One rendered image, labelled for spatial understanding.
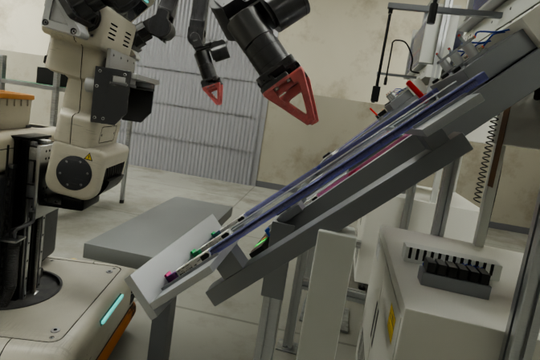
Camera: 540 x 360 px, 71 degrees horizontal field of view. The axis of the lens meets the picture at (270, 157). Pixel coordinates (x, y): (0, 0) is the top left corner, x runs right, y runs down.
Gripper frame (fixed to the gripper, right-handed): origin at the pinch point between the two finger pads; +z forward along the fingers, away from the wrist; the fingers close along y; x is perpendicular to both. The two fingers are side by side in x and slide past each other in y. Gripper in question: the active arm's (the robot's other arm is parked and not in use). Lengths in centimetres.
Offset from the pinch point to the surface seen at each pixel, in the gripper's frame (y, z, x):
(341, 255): -2.3, 20.3, 8.0
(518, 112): 72, 32, -51
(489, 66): 25.3, 10.8, -34.6
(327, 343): -2.3, 31.1, 17.8
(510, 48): 25.2, 10.1, -39.6
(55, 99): 153, -112, 134
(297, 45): 427, -110, -16
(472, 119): 21.4, 17.4, -25.1
